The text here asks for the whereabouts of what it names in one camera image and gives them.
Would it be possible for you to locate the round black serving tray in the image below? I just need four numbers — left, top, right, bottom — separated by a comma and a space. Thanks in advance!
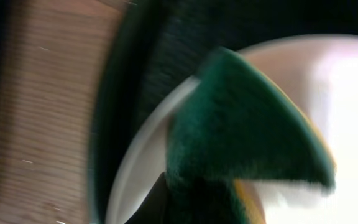
87, 0, 358, 223

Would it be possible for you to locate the white round plate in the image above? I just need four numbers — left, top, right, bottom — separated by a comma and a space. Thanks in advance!
105, 35, 358, 224

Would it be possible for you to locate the green and yellow sponge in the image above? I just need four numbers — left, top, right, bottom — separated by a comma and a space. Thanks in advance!
165, 49, 335, 224

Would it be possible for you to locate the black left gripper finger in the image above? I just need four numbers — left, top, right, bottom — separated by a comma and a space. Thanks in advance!
125, 172, 168, 224

